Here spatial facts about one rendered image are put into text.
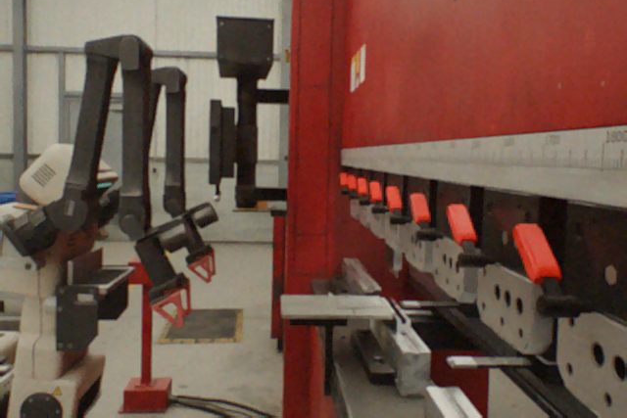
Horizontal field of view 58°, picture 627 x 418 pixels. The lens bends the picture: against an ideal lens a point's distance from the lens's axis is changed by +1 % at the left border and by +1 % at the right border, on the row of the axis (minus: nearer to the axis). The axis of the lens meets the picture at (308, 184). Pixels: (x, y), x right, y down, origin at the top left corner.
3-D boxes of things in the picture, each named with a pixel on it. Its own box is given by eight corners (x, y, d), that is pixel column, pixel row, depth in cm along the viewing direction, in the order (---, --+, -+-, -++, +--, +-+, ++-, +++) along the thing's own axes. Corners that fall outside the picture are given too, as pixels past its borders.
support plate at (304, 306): (280, 299, 150) (281, 295, 150) (378, 300, 151) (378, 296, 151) (281, 318, 132) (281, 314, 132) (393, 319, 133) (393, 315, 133)
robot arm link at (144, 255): (135, 240, 130) (127, 244, 125) (162, 227, 130) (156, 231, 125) (148, 266, 131) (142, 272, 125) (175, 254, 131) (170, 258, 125)
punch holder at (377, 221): (369, 230, 151) (371, 169, 150) (401, 231, 152) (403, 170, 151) (380, 239, 136) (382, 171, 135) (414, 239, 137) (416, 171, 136)
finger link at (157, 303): (198, 313, 129) (180, 277, 128) (193, 323, 122) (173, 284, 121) (171, 326, 129) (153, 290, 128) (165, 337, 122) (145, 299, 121)
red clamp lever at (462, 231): (445, 201, 72) (462, 260, 65) (476, 202, 72) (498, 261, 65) (442, 210, 73) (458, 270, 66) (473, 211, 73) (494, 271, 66)
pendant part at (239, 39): (216, 207, 287) (217, 38, 283) (264, 207, 291) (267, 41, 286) (213, 217, 237) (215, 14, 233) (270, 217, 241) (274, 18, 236)
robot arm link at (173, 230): (130, 215, 132) (119, 219, 123) (174, 194, 132) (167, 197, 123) (153, 260, 133) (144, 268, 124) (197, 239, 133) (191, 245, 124)
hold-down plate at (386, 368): (351, 339, 153) (352, 328, 153) (370, 339, 154) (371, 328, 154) (369, 384, 124) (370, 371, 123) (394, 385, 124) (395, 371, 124)
